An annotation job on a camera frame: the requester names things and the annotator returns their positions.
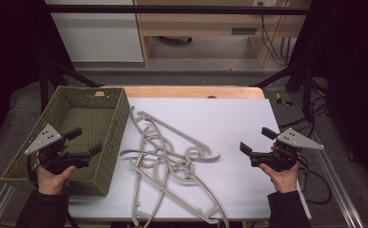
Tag black floor cables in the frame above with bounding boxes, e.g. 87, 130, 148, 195
279, 77, 332, 138

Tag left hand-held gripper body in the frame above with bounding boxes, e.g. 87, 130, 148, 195
24, 123, 92, 176

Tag olive green perforated basket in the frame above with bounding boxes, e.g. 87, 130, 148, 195
0, 85, 131, 198

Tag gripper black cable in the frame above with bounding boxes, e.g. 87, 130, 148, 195
25, 154, 39, 183
295, 154, 334, 205

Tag black horizontal frame bar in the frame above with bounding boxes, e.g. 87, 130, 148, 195
44, 4, 311, 15

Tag white table mat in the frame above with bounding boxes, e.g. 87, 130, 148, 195
67, 97, 313, 221

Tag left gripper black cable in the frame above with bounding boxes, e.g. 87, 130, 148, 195
25, 154, 39, 183

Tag yellow and black floor object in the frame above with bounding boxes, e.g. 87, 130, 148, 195
275, 92, 294, 107

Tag person's left hand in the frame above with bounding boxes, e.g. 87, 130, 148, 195
35, 156, 78, 196

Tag light wooden desk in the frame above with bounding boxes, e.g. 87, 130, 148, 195
133, 0, 313, 68

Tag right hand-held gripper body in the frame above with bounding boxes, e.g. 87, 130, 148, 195
249, 127, 325, 173

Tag black metal frame strut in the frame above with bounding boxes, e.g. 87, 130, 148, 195
38, 59, 104, 112
251, 59, 317, 122

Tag white cabinet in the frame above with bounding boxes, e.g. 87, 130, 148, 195
44, 0, 145, 63

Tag person's right hand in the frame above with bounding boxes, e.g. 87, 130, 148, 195
259, 163, 300, 195

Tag black hanging desk cables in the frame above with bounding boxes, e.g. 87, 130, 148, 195
257, 1, 293, 67

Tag wooden table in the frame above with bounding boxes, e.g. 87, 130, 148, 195
95, 85, 266, 100

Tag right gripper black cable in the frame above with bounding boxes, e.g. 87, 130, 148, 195
295, 154, 334, 205

